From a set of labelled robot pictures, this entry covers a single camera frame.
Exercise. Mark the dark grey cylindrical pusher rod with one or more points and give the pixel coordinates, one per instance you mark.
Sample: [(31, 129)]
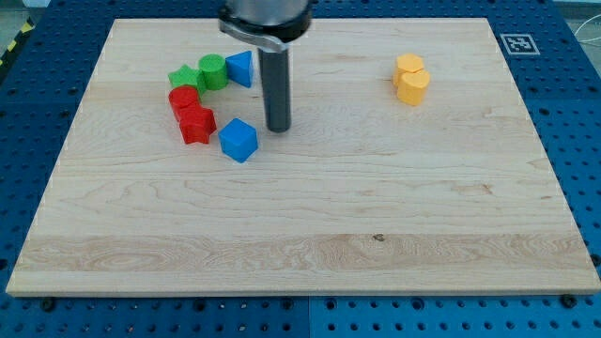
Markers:
[(274, 73)]

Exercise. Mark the blue cube block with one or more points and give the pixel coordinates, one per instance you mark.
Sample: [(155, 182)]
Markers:
[(238, 140)]

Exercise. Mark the green star block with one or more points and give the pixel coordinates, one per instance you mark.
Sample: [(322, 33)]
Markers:
[(185, 75)]

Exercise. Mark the red star block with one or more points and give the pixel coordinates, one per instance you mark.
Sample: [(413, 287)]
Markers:
[(196, 124)]

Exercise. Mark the blue triangle block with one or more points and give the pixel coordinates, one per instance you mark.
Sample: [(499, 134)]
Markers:
[(240, 68)]

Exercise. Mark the green cylinder block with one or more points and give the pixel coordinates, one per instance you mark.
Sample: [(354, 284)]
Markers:
[(214, 71)]

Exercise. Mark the red cylinder block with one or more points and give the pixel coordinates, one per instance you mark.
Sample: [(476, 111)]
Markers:
[(184, 102)]

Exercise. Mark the yellow hexagon block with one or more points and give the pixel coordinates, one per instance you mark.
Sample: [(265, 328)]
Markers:
[(406, 63)]

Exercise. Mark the light wooden board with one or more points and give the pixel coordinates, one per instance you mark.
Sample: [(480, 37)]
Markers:
[(364, 195)]

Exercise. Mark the white fiducial marker tag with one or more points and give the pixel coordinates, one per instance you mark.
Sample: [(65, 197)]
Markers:
[(519, 44)]

